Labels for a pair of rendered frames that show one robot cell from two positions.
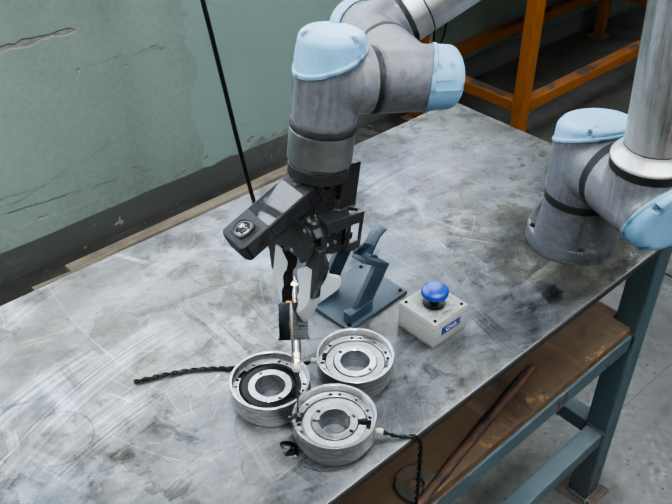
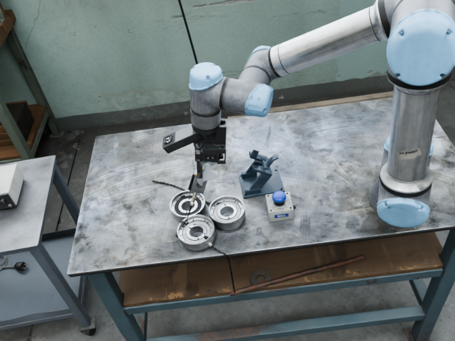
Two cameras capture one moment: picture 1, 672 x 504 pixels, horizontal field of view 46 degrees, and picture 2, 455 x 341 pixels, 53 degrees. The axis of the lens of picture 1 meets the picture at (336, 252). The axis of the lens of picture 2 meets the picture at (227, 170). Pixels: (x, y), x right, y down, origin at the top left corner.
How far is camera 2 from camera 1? 69 cm
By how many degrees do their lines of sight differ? 33
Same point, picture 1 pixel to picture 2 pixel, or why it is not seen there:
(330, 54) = (195, 81)
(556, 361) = (380, 260)
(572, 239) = not seen: hidden behind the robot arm
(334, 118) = (199, 107)
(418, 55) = (243, 90)
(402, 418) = (228, 244)
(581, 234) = not seen: hidden behind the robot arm
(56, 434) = (116, 189)
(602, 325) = (427, 255)
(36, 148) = (246, 51)
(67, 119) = (264, 40)
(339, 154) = (204, 122)
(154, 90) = not seen: hidden behind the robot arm
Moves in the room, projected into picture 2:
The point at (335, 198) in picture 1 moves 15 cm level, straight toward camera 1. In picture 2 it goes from (214, 139) to (175, 174)
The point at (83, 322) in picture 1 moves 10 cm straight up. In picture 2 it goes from (156, 149) to (150, 126)
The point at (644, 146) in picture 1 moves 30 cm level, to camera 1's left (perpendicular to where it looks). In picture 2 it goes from (389, 168) to (278, 126)
